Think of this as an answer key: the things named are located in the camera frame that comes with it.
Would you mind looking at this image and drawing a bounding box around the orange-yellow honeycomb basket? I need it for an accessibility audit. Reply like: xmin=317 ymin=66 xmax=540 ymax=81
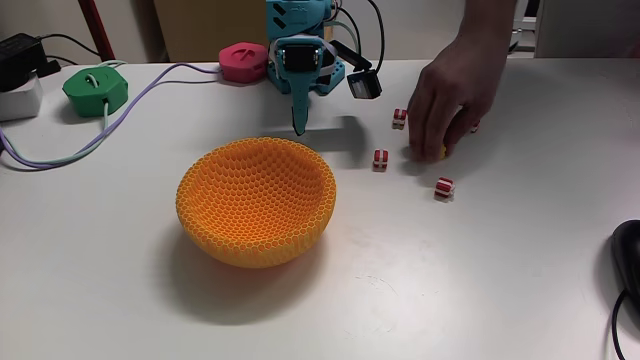
xmin=175 ymin=136 xmax=338 ymax=270

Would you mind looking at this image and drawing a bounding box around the person's hand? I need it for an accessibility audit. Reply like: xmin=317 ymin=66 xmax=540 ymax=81
xmin=407 ymin=35 xmax=504 ymax=164

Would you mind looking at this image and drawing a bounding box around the pink hexagonal box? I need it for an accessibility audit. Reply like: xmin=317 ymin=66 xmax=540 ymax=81
xmin=218 ymin=41 xmax=270 ymax=84

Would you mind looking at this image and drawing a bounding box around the brown board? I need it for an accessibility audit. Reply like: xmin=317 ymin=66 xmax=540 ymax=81
xmin=152 ymin=0 xmax=271 ymax=64

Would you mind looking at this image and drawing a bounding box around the green hexagonal box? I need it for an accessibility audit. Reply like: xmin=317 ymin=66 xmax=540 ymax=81
xmin=61 ymin=65 xmax=130 ymax=119

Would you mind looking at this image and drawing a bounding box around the red pole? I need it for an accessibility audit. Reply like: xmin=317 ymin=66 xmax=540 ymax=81
xmin=77 ymin=0 xmax=117 ymax=63

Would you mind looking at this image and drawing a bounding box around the white wheeled cart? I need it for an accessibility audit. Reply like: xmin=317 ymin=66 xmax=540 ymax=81
xmin=508 ymin=14 xmax=539 ymax=55

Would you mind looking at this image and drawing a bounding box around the white box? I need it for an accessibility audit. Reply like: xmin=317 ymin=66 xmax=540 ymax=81
xmin=0 ymin=74 xmax=45 ymax=123

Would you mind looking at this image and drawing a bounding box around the black power adapter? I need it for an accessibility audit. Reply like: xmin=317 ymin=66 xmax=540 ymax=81
xmin=0 ymin=32 xmax=62 ymax=94

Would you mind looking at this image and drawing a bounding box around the black computer mouse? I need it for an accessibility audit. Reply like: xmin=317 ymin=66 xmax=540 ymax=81
xmin=610 ymin=219 xmax=640 ymax=311

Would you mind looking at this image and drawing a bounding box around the black camera box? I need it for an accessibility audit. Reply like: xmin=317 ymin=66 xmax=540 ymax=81
xmin=329 ymin=39 xmax=384 ymax=100

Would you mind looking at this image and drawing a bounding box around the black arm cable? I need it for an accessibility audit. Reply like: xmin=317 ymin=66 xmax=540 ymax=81
xmin=334 ymin=0 xmax=387 ymax=72

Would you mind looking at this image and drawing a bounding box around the purple cable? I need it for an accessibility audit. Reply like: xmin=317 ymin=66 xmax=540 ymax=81
xmin=0 ymin=62 xmax=224 ymax=171

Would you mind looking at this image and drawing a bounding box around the pale green cable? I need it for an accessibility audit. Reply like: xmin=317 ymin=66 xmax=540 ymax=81
xmin=0 ymin=59 xmax=129 ymax=169

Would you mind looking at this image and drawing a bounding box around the black adapter cable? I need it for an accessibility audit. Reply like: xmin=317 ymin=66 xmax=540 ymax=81
xmin=38 ymin=33 xmax=102 ymax=66

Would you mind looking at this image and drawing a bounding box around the black mouse cable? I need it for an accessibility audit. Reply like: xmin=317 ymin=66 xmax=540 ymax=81
xmin=610 ymin=289 xmax=632 ymax=360

